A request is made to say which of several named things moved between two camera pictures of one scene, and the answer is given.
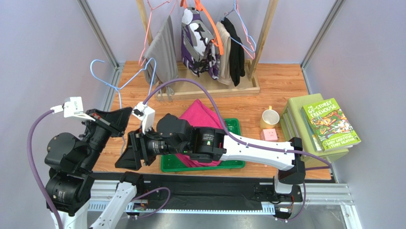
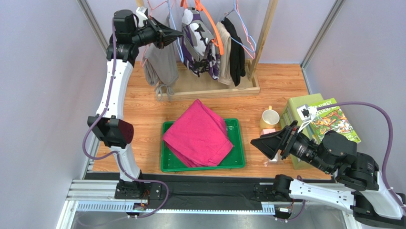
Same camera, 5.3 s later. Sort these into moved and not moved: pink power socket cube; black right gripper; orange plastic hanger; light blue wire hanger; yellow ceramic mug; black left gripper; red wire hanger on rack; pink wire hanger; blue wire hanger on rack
Moved: black left gripper; black right gripper; light blue wire hanger
Not moved: orange plastic hanger; blue wire hanger on rack; pink wire hanger; red wire hanger on rack; pink power socket cube; yellow ceramic mug
